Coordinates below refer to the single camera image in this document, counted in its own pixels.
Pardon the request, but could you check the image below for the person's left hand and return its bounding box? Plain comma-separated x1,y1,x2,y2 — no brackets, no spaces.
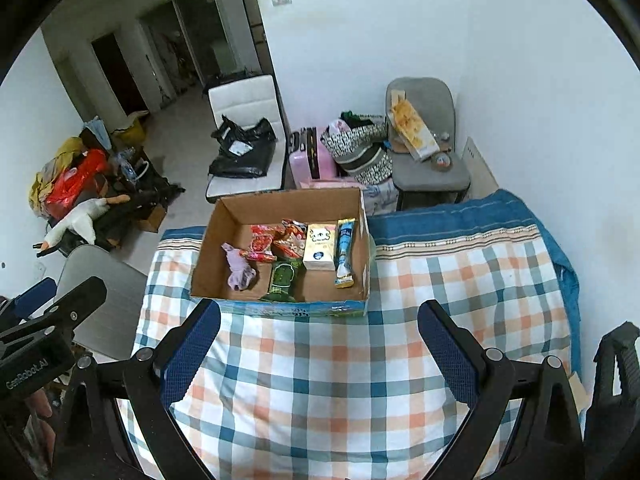
30,391,55,421

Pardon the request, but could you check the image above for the yellow cloth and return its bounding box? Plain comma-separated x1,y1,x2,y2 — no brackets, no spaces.
29,136,86,211

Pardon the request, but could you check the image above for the white goose plush toy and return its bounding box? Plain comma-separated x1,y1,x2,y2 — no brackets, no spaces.
40,196,132,253

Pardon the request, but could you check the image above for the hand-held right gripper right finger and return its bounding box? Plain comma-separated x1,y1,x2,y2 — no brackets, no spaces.
417,300,586,480

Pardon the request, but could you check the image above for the pile of dark bags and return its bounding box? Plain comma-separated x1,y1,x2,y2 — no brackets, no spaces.
100,147,186,248

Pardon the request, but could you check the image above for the black white patterned tote bag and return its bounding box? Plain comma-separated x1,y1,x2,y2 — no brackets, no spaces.
320,119,394,187

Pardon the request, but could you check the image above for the blue striped sheet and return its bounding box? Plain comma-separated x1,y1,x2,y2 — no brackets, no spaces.
160,189,583,386

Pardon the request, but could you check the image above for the black plastic bag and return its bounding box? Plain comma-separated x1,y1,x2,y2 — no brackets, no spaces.
207,115,277,179

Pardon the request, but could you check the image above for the yellow bag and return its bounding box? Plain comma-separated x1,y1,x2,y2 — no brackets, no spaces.
111,110,150,148

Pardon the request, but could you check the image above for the glass sliding door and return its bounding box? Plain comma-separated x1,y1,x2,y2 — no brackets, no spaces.
140,0,261,106

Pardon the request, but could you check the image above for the red plastic bag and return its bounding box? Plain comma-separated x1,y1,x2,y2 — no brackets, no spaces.
44,149,108,218

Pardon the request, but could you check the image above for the plaid blanket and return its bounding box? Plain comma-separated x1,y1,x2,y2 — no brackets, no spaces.
122,232,573,480

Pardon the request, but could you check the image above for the red panda snack packet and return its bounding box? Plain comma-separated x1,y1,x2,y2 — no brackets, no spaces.
272,218,308,261

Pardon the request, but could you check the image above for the white board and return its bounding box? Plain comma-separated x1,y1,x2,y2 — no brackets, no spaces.
462,136,501,201

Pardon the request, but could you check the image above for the blue stick packet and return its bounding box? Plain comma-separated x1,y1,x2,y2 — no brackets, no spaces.
334,217,357,289

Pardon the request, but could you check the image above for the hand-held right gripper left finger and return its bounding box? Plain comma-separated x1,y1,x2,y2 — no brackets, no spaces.
52,299,222,480

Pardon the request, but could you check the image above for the small cardboard box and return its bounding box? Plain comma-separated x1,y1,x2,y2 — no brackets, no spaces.
137,202,168,233

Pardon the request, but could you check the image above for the dark green cloth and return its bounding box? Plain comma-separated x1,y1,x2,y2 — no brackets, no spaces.
340,109,386,128

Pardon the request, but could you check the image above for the grey padded chair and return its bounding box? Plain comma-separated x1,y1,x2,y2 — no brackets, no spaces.
385,77,472,211

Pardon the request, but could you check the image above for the green wipes packet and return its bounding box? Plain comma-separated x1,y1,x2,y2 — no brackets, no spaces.
258,258,307,303

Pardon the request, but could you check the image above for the pink suitcase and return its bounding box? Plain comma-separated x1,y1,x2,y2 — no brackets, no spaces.
288,126,341,190

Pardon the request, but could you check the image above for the grey shell chair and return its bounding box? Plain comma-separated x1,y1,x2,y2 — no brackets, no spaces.
57,245,150,363

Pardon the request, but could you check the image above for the white chair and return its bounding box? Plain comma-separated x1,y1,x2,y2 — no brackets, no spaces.
205,74,288,204

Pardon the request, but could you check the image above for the printed plastic package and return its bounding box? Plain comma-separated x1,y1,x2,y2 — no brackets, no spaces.
361,182,399,217

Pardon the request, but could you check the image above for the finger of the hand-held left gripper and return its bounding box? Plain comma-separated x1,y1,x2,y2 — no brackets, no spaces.
0,277,58,322
0,276,108,343

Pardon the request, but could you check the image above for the plastic water bottle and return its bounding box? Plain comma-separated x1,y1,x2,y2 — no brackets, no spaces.
116,147,143,181

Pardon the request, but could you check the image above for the purple wrapper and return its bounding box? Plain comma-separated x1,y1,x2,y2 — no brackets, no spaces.
221,242,258,292

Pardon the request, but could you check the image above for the yellow tissue pack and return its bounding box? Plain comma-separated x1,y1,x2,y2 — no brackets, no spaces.
302,223,337,271

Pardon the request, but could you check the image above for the light blue cloth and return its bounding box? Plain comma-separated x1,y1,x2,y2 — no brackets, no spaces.
82,116,111,146

